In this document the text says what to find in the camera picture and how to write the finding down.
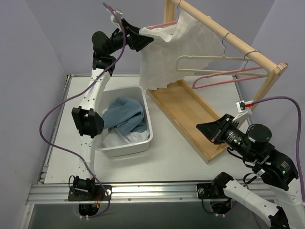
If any white plastic basket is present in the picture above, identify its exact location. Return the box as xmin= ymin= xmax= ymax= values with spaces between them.
xmin=96 ymin=86 xmax=153 ymax=157

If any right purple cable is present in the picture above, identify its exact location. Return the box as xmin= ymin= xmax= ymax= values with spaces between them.
xmin=250 ymin=95 xmax=305 ymax=182

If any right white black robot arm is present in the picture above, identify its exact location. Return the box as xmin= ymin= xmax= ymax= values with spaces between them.
xmin=196 ymin=114 xmax=305 ymax=229

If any blue denim skirt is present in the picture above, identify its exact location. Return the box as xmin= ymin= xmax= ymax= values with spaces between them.
xmin=102 ymin=97 xmax=146 ymax=136

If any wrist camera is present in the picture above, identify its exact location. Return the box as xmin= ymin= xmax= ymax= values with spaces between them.
xmin=111 ymin=9 xmax=123 ymax=28
xmin=233 ymin=100 xmax=254 ymax=124

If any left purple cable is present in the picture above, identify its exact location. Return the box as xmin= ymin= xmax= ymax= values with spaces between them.
xmin=39 ymin=2 xmax=125 ymax=218

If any white skirt front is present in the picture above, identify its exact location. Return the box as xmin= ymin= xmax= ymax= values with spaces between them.
xmin=102 ymin=128 xmax=150 ymax=148

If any pink hanger front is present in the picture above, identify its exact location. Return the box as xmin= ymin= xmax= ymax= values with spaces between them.
xmin=192 ymin=49 xmax=270 ymax=90

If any cream white hanger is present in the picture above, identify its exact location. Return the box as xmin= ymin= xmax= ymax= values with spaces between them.
xmin=175 ymin=31 xmax=270 ymax=77

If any wooden clothes rack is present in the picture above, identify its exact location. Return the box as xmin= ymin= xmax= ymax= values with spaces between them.
xmin=145 ymin=0 xmax=288 ymax=164

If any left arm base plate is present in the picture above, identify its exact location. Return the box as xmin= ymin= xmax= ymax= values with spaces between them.
xmin=67 ymin=183 xmax=112 ymax=202

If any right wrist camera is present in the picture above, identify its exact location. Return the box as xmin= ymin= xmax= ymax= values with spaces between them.
xmin=233 ymin=100 xmax=254 ymax=124

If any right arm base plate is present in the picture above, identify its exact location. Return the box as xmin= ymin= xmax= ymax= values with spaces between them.
xmin=196 ymin=183 xmax=217 ymax=199

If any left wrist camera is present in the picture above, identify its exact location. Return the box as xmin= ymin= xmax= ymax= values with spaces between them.
xmin=111 ymin=9 xmax=123 ymax=28

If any pink hanger back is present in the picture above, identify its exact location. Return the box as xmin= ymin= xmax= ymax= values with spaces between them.
xmin=146 ymin=20 xmax=178 ymax=30

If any purple cable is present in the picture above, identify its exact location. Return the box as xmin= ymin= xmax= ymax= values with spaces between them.
xmin=250 ymin=95 xmax=305 ymax=182
xmin=39 ymin=2 xmax=125 ymax=218

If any pink hanger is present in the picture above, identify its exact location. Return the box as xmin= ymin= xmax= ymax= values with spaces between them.
xmin=192 ymin=49 xmax=270 ymax=90
xmin=146 ymin=20 xmax=178 ymax=30

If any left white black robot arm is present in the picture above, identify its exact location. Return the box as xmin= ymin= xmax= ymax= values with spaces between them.
xmin=71 ymin=19 xmax=154 ymax=200

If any aluminium mounting rail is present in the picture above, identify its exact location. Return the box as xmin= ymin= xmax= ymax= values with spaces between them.
xmin=26 ymin=180 xmax=211 ymax=205

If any white pleated skirt back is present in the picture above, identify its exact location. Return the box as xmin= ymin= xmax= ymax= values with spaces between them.
xmin=140 ymin=10 xmax=224 ymax=90

